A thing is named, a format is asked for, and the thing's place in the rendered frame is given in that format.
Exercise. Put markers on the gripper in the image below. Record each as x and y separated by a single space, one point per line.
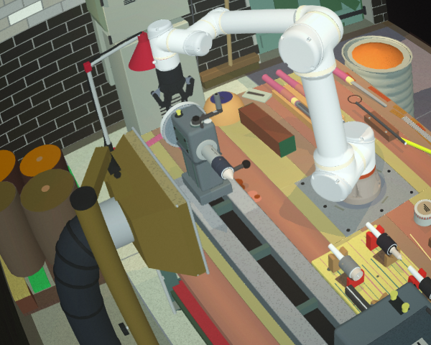
169 81

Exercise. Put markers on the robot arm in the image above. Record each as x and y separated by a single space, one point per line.
323 108

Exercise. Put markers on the white handwheel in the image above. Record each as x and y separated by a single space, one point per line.
167 124

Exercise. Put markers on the white quill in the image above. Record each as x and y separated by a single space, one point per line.
207 151

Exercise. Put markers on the grey tailstock body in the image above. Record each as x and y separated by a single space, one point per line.
197 158

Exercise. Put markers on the black live centre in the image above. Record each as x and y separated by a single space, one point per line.
425 284
222 167
386 242

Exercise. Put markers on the grey live centre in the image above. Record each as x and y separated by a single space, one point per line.
348 266

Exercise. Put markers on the yellow rack board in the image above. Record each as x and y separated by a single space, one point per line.
373 276

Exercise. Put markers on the red desk lamp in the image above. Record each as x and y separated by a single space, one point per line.
142 54

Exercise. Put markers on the wooden broom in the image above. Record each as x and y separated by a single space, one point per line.
230 70

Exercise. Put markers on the orange bowl with purple top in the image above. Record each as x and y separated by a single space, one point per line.
233 111

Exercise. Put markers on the grey flat plate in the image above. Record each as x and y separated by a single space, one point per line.
256 95

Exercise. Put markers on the grey green cabinet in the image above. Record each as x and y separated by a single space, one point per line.
129 21

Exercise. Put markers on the brown block with green end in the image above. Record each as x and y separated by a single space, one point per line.
265 125

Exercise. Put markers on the black ball clamp lever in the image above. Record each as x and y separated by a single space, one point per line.
242 166

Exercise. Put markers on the olive dust hood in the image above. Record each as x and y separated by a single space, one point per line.
154 201

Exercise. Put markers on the brown roll with tan end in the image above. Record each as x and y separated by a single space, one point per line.
46 201
10 230

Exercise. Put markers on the grey lathe bed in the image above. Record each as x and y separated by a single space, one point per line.
273 251

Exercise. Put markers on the brown wooden bar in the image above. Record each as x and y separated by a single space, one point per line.
375 124

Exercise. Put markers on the grey drum with orange fill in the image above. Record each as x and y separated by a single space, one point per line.
388 75

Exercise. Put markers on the green box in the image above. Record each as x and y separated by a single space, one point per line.
39 282

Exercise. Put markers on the steel ruler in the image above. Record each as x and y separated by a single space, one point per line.
425 133

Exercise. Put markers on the white tape roll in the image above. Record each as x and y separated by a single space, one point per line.
425 212

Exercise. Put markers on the olive post with black cap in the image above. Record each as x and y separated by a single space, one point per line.
111 269

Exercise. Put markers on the grey base plate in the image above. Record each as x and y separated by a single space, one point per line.
362 215

